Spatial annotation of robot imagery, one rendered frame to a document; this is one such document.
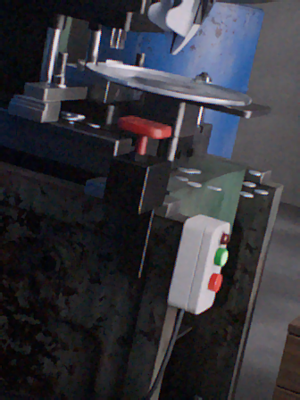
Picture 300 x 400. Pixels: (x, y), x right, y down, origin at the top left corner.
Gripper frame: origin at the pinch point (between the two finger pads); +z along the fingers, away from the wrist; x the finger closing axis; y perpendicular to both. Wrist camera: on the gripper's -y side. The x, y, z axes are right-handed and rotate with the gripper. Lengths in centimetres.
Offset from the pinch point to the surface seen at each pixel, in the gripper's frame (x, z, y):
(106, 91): -25.3, 11.7, -12.1
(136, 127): 2.7, 11.9, 6.6
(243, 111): -3.6, 8.3, -22.2
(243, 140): -228, 54, -293
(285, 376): -9, 60, -63
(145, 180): 5.6, 18.8, 5.1
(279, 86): -219, 24, -296
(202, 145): -26, 19, -40
